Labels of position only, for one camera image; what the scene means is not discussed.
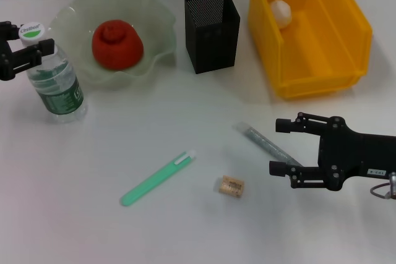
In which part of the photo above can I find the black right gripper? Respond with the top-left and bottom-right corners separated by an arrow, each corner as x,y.
269,111 -> 396,192

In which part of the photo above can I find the orange knitted fruit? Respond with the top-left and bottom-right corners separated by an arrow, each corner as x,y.
92,19 -> 145,71

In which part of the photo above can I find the clear water bottle green label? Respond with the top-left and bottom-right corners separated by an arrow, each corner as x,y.
19,22 -> 88,124

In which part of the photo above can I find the pale green glass fruit plate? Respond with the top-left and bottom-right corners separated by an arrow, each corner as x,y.
49,0 -> 178,90

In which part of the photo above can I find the small tan cork block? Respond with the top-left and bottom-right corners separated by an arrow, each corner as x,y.
216,174 -> 246,198

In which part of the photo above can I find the white paper ball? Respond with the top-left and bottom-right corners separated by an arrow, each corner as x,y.
269,0 -> 293,30

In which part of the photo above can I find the green pen white clip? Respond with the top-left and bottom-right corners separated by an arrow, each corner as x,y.
119,149 -> 197,208

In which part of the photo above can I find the right gripper cable with plug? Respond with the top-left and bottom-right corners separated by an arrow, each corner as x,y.
370,171 -> 396,200

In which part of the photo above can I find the black mesh pen holder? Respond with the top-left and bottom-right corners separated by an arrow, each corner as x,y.
184,0 -> 241,75

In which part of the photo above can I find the grey glitter pen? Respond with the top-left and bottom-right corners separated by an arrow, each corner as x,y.
232,122 -> 303,166

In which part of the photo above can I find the yellow plastic bin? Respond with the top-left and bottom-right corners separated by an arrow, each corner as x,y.
247,0 -> 374,101

